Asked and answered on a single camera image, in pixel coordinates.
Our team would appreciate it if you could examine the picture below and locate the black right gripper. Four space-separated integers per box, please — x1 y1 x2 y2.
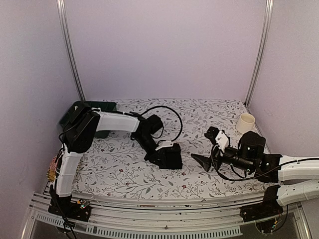
191 147 254 173

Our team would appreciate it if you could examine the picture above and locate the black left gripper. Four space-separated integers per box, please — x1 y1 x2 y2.
135 134 167 169

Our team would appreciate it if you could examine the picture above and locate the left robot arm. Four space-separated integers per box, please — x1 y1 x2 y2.
52 102 163 216

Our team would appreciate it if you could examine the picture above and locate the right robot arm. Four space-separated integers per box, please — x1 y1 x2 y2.
191 127 319 217

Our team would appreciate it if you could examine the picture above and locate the floral patterned table mat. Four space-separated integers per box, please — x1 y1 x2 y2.
72 99 268 200

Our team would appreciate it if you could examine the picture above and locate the cream plastic cup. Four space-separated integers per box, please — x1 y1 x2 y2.
236 113 255 134

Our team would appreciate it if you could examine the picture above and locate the dark green divided tray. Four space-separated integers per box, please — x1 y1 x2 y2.
59 101 117 139

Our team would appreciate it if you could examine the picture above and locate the red patterned bowl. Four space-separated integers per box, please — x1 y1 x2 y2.
49 157 58 172

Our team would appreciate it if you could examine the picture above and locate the woven bamboo mat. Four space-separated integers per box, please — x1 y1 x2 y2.
46 168 55 183

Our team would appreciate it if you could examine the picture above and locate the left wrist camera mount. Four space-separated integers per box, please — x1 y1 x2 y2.
156 140 173 151

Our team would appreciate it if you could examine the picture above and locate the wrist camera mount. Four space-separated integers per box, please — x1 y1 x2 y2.
204 126 230 152
156 140 173 151

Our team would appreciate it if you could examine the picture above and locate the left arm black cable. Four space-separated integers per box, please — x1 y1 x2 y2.
141 106 184 142

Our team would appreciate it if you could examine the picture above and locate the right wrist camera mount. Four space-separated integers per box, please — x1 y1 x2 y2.
204 126 230 152

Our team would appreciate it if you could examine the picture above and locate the front aluminium rail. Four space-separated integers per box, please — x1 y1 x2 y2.
22 192 314 239

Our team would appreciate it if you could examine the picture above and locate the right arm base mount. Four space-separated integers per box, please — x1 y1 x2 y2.
240 202 284 222

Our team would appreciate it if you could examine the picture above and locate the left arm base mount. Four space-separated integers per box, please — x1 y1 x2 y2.
48 198 92 222

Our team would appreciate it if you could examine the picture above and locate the right aluminium frame post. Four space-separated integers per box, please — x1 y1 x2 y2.
244 0 274 108

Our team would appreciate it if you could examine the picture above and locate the aluminium frame post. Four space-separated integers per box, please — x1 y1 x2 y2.
244 0 274 108
56 0 86 101

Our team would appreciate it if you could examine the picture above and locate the left aluminium frame post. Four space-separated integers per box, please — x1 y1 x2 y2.
56 0 86 101

